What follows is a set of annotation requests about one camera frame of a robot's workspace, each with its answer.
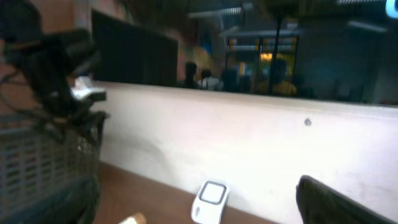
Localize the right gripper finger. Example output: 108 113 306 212
295 175 397 224

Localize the white tube with tan cap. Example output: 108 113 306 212
119 213 147 224

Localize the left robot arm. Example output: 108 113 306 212
1 1 108 141

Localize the dark grey plastic basket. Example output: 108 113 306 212
1 114 104 224

